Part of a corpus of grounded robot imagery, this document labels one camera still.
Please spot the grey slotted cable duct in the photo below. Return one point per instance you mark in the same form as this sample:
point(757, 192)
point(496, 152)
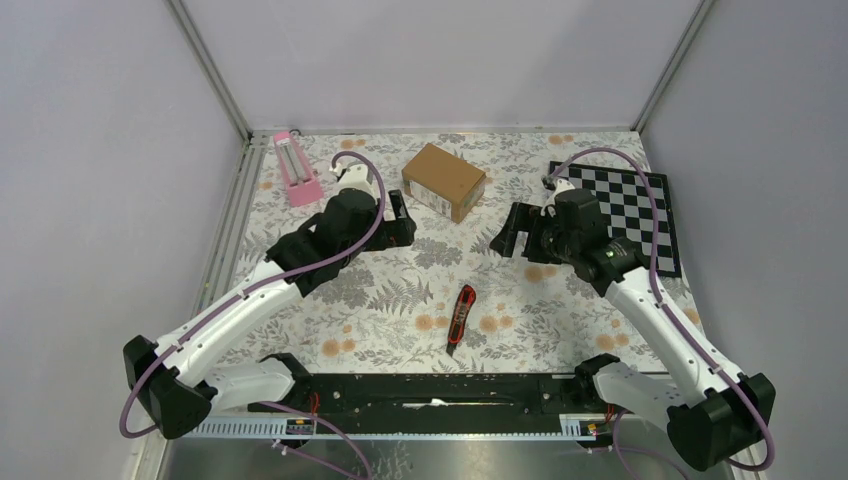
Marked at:
point(286, 427)

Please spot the black white checkerboard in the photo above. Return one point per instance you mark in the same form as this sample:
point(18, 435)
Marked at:
point(630, 207)

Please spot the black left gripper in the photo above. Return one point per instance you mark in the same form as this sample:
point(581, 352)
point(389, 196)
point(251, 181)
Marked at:
point(395, 233)

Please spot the red black utility knife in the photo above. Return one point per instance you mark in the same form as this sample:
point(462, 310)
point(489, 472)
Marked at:
point(463, 305)

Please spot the pink metronome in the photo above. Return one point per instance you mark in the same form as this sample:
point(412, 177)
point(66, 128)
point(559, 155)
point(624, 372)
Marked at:
point(299, 179)

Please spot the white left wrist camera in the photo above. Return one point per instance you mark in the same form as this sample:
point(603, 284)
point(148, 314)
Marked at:
point(356, 176)

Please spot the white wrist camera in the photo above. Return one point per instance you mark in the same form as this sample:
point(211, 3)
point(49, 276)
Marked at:
point(356, 176)
point(556, 186)

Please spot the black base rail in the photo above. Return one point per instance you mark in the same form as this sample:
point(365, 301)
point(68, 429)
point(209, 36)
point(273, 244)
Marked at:
point(442, 402)

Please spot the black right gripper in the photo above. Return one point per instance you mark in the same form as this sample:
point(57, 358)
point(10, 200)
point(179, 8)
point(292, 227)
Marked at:
point(518, 219)

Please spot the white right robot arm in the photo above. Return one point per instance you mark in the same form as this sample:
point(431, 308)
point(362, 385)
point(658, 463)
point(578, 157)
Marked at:
point(713, 410)

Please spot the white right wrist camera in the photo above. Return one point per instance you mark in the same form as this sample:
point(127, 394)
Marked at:
point(556, 186)

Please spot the brown cardboard express box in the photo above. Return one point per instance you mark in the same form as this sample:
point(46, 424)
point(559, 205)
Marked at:
point(445, 183)

